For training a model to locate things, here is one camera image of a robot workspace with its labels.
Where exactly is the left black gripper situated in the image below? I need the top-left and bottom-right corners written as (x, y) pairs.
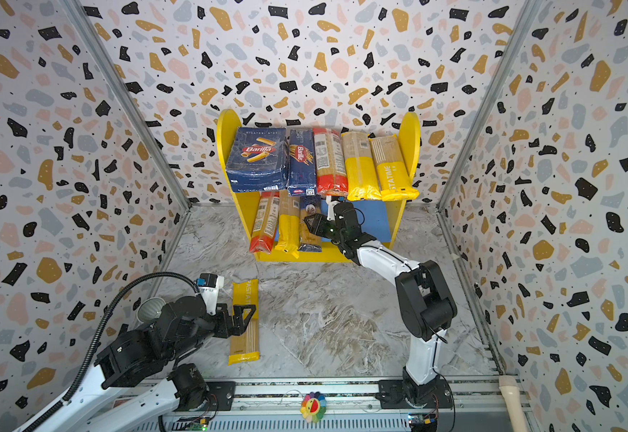
top-left (171, 301), bottom-right (259, 361)

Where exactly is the Ankara spaghetti bag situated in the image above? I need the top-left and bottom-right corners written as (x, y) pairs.
top-left (299, 195), bottom-right (322, 253)

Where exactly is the yellow spaghetti bag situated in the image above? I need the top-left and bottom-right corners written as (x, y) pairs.
top-left (274, 190), bottom-right (301, 259)
top-left (341, 131), bottom-right (381, 202)

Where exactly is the yellow Pastatime bag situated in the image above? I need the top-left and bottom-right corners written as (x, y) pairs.
top-left (227, 279), bottom-right (261, 365)
top-left (370, 135), bottom-right (419, 202)

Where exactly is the red spaghetti bag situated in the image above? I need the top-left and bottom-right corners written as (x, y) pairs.
top-left (249, 192), bottom-right (281, 254)
top-left (312, 128), bottom-right (348, 197)

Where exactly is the blue Barilla spaghetti box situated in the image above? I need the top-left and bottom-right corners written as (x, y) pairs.
top-left (287, 130), bottom-right (317, 196)

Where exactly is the blue Barilla rigatoni box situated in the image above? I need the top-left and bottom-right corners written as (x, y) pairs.
top-left (226, 127), bottom-right (290, 194)

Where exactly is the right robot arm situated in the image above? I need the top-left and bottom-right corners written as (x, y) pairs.
top-left (304, 202), bottom-right (457, 408)

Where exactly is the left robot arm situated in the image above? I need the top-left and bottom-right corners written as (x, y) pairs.
top-left (20, 294), bottom-right (257, 431)

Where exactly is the striped ceramic cup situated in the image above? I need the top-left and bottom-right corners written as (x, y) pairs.
top-left (137, 297), bottom-right (166, 324)

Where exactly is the colourful flower sticker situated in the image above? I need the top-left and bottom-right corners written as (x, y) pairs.
top-left (299, 392), bottom-right (327, 424)

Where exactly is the beige tube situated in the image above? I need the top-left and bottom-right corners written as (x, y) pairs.
top-left (498, 375), bottom-right (529, 432)

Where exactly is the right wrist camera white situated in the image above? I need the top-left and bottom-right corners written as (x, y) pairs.
top-left (326, 195), bottom-right (339, 221)

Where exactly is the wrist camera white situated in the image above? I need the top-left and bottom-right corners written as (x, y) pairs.
top-left (195, 273), bottom-right (225, 315)
top-left (326, 195), bottom-right (339, 221)

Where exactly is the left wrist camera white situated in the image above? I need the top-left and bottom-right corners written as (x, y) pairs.
top-left (195, 273), bottom-right (225, 315)

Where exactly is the black corrugated cable hose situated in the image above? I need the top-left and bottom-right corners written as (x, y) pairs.
top-left (19, 272), bottom-right (202, 432)

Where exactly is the metal base rail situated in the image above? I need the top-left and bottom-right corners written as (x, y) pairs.
top-left (126, 376), bottom-right (538, 431)

